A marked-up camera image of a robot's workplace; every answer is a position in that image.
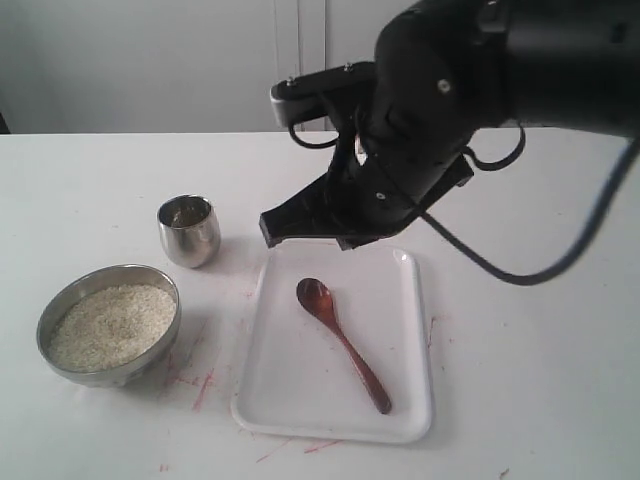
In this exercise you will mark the white plastic tray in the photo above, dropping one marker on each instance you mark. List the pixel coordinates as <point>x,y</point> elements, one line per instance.
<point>298,380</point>

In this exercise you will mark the brown wooden spoon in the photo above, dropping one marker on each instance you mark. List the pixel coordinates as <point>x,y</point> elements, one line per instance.
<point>316,299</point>

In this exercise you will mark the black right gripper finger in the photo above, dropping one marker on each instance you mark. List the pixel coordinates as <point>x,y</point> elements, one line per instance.
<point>349,237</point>

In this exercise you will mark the white cabinet behind table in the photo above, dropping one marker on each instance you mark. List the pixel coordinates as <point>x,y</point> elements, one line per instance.
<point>170,66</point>

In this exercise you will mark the small steel cup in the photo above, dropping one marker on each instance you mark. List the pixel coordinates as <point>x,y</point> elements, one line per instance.
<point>189,230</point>

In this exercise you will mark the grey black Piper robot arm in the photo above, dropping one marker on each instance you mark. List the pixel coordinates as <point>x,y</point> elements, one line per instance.
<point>442,70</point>

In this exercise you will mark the steel bowl of rice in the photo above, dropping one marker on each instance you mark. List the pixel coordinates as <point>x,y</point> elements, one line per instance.
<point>110,326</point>

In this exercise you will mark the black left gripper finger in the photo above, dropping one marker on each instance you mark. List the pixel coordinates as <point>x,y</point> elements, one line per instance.
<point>305,215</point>

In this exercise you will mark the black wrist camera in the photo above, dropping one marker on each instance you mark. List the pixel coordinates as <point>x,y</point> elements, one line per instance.
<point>322,94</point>

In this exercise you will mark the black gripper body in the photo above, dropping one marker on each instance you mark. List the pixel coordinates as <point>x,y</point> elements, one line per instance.
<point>395,164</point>

